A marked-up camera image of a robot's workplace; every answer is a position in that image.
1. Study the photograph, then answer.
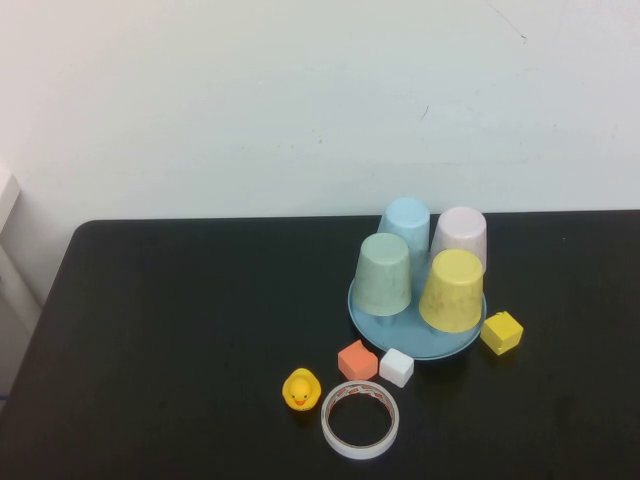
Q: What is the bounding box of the yellow plastic cup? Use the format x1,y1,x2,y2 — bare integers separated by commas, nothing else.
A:
417,248,487,335

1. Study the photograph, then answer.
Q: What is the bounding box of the green plastic cup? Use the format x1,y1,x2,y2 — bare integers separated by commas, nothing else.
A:
351,231,414,318

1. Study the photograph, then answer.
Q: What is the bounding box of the blue plastic cup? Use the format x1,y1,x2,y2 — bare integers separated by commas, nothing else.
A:
375,196,432,269

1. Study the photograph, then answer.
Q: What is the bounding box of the pink plastic cup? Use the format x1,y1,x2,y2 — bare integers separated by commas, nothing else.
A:
428,205,489,277

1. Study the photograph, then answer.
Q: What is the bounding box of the orange cube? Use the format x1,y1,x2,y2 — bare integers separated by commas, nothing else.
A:
337,339,378,384

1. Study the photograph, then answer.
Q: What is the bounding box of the light blue plate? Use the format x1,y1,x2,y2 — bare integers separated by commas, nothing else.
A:
346,273,489,362

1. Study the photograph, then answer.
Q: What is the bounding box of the white cube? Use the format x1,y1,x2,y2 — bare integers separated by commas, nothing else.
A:
378,347,416,389

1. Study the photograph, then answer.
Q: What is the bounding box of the yellow rubber duck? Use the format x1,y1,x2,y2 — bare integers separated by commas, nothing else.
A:
281,367,323,413

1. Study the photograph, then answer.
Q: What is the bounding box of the white tape roll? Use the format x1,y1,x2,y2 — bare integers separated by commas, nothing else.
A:
320,379,401,461

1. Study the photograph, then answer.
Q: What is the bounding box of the yellow cube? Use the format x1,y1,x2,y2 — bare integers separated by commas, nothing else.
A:
479,310,525,358

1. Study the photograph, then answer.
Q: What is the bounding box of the white side cabinet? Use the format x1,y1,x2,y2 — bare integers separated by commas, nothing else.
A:
0,162,45,396

